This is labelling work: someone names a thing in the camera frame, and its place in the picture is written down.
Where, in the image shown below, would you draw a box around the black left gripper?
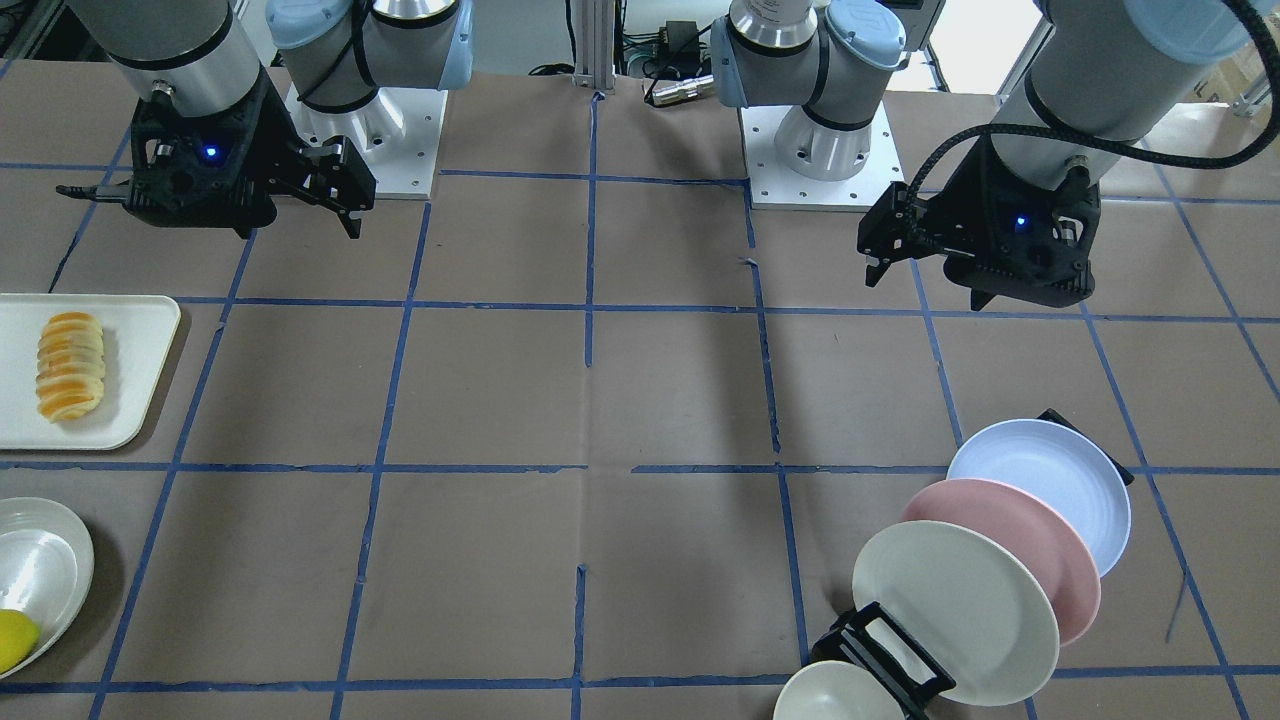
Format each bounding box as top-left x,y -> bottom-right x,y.
858,137 -> 1101,311

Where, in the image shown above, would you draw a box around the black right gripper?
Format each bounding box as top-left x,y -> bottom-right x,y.
56,68 -> 378,240

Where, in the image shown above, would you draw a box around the blue plate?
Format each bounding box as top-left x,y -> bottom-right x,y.
945,418 -> 1134,577

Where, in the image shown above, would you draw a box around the striped bread roll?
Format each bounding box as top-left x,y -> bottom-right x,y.
35,313 -> 106,424

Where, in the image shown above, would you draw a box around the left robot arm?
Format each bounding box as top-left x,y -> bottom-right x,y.
710,1 -> 1277,310

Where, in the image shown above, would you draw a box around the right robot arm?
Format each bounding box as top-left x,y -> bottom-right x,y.
58,1 -> 474,238

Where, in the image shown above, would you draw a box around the pink plate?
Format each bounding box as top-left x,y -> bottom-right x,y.
899,478 -> 1102,646

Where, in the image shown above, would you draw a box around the cream plate in rack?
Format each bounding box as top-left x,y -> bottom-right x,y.
851,521 -> 1060,707

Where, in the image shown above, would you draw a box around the cream plate with lemon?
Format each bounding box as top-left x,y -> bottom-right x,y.
1,497 -> 95,679

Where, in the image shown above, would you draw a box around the white rectangular tray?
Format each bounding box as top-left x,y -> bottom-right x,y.
1,293 -> 180,451

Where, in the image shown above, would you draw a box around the silver cylindrical connector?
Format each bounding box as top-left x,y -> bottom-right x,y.
645,76 -> 716,108

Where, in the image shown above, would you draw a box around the black power adapter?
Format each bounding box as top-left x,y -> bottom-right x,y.
658,20 -> 700,64

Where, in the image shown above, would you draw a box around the black dish rack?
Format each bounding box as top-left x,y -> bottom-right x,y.
813,410 -> 1078,719

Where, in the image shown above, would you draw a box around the cardboard box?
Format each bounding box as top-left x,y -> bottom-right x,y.
1184,44 -> 1265,105

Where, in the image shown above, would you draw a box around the cream bowl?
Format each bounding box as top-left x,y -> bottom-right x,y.
772,661 -> 905,719

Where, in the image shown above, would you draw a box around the yellow lemon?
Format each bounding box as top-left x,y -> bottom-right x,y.
1,609 -> 41,675

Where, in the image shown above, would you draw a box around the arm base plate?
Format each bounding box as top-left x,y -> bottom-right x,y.
285,86 -> 449,200
739,105 -> 905,211

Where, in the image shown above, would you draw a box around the aluminium frame post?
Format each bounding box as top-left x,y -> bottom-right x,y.
570,0 -> 622,96

